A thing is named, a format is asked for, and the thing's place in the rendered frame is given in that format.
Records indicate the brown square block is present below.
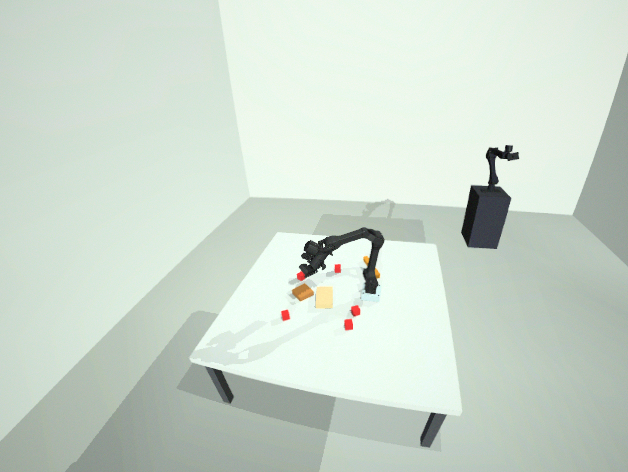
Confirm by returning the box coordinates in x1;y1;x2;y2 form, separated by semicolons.
292;284;314;302

